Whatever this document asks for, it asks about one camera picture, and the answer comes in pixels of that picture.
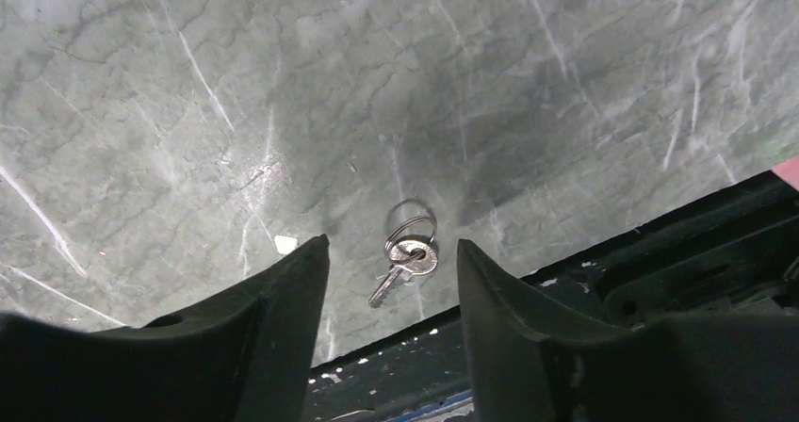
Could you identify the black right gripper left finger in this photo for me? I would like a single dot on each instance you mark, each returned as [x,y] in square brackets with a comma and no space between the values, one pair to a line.
[243,354]

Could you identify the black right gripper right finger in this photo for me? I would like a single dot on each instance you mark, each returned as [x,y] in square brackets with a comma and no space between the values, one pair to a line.
[532,358]

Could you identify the silver key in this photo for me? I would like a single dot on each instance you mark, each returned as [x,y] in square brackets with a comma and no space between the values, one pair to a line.
[408,256]

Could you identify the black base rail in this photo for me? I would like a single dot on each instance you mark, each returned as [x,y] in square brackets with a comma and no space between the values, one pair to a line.
[734,251]

